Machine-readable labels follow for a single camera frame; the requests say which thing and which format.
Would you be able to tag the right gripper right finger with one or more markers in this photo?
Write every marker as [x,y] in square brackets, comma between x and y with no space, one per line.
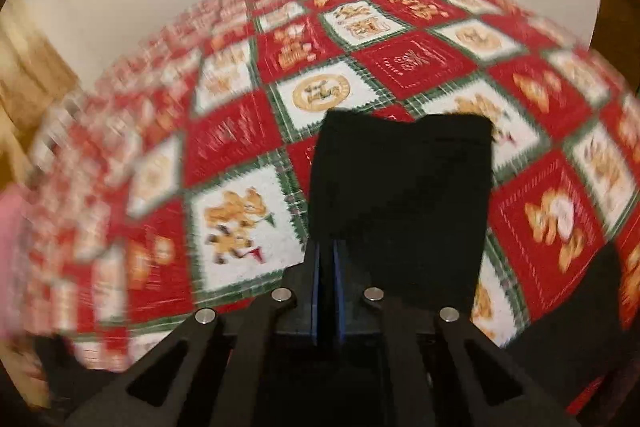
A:
[358,300]

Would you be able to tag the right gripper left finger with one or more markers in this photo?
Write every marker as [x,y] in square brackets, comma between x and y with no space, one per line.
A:
[300,319]

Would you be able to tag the black pants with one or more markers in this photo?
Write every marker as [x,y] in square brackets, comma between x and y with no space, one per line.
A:
[410,199]

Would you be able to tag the dark dotted clothing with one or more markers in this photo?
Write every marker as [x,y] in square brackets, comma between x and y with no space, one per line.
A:
[575,331]

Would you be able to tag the red patchwork bedspread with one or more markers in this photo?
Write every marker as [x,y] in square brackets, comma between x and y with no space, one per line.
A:
[186,175]

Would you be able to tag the pink folded blanket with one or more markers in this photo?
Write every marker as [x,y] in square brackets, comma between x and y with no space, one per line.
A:
[14,255]

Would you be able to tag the beige curtain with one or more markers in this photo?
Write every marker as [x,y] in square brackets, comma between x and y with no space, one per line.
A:
[33,76]

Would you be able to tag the brown wooden dresser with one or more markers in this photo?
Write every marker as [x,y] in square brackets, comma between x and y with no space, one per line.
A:
[616,37]

